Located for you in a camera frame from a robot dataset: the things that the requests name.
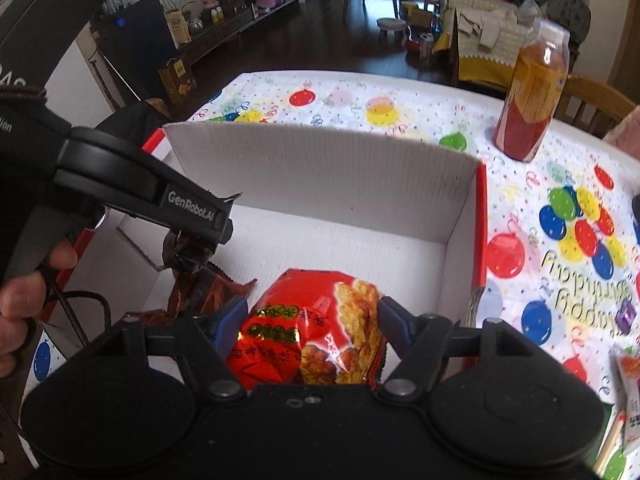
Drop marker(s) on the purple candy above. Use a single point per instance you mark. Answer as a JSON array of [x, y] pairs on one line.
[[625, 316]]

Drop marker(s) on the red white cardboard box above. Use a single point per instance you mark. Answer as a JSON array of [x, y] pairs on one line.
[[406, 215]]

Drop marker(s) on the red fried snack bag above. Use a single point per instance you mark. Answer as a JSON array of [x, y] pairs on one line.
[[311, 327]]

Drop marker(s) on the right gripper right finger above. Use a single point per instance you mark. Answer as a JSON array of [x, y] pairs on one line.
[[420, 342]]

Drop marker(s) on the black jacket on chair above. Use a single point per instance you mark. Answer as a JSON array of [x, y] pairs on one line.
[[135, 123]]

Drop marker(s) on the balloon birthday tablecloth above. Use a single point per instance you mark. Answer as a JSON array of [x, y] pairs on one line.
[[526, 385]]

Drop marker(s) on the white noodle snack packet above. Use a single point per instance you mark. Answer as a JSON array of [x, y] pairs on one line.
[[628, 365]]

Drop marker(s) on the brown foil snack packet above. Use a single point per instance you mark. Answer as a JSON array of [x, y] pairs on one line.
[[200, 286]]

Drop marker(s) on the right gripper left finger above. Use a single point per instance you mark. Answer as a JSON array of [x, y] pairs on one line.
[[204, 342]]

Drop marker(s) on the sofa with yellow cover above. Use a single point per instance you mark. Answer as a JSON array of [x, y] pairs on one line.
[[483, 37]]

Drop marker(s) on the person's left hand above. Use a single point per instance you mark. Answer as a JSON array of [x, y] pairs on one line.
[[22, 299]]

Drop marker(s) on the cream stick snack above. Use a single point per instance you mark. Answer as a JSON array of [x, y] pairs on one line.
[[609, 443]]

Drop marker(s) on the wooden chair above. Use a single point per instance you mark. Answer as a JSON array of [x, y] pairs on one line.
[[592, 106]]

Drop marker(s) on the tv cabinet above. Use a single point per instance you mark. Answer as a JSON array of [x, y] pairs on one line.
[[239, 15]]

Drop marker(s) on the small round stool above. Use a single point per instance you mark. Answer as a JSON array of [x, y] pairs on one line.
[[395, 26]]

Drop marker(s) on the orange juice bottle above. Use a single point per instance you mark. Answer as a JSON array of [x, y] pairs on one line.
[[538, 80]]

